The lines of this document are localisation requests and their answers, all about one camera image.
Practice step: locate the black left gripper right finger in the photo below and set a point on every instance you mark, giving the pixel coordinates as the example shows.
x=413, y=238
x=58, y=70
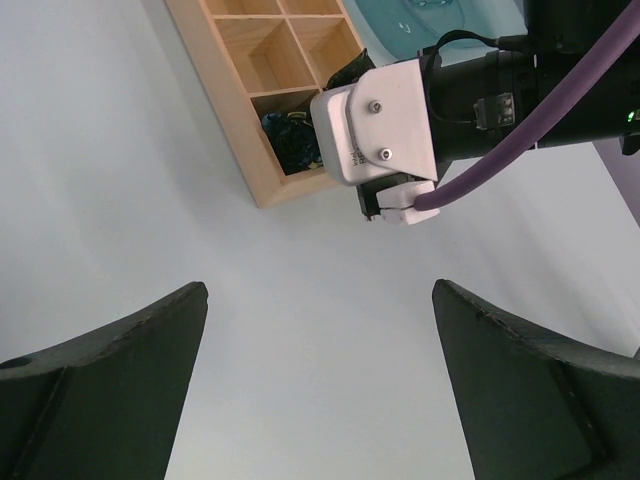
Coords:
x=533, y=403

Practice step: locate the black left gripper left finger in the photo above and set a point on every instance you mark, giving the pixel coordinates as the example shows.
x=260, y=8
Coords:
x=106, y=404

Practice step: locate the blue yellow patterned tie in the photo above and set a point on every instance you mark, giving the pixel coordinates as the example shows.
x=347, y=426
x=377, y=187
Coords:
x=293, y=139

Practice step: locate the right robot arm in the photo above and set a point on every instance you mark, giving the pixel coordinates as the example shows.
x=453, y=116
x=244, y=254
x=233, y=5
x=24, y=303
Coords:
x=479, y=89

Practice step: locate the wooden compartment organizer box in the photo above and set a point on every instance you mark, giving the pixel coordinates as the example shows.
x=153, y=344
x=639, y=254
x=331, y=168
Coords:
x=258, y=57

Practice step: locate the rolled dark green tie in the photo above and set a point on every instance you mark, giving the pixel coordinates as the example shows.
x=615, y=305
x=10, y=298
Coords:
x=351, y=72

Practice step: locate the teal plastic basin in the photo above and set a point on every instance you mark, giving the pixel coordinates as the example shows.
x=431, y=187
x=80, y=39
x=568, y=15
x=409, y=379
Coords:
x=398, y=30

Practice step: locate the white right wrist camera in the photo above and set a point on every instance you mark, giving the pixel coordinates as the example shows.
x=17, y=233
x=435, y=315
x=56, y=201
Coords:
x=374, y=135

